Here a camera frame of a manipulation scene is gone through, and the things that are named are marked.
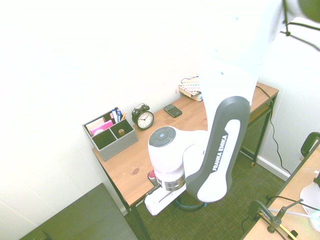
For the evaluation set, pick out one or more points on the orange pen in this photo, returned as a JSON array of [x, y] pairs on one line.
[[124, 116]]

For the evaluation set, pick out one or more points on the striped fabric pouch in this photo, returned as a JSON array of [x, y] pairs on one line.
[[191, 86]]

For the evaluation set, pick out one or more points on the pink sticky notes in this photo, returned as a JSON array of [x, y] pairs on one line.
[[100, 128]]

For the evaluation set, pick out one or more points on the grey fabric desk organizer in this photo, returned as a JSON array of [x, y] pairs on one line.
[[117, 147]]

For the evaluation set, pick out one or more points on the black smartphone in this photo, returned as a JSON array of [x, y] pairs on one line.
[[173, 111]]

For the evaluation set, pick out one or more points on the small wooden knob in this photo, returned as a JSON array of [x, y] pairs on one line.
[[121, 131]]

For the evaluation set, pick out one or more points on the red button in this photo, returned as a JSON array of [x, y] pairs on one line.
[[152, 176]]

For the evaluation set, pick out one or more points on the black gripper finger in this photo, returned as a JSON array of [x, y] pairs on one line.
[[175, 208]]

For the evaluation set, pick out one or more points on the tan notepad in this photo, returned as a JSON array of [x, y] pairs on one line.
[[95, 124]]

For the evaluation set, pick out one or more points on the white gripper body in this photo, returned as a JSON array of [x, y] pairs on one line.
[[160, 201]]

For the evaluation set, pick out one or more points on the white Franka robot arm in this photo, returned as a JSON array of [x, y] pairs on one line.
[[225, 150]]

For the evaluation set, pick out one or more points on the red and blue marker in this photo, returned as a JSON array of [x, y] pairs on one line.
[[119, 115]]

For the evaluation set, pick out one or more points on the wooden desk with black frame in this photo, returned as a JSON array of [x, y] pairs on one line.
[[180, 122]]

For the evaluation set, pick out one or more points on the tan workbench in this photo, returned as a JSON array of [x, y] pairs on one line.
[[295, 185]]

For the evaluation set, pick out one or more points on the blue capped white marker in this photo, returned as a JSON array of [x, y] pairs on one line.
[[115, 114]]

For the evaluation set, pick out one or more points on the white device base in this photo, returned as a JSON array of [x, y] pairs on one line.
[[310, 195]]

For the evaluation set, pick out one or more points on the black twin-bell alarm clock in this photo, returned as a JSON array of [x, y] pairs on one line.
[[145, 119]]

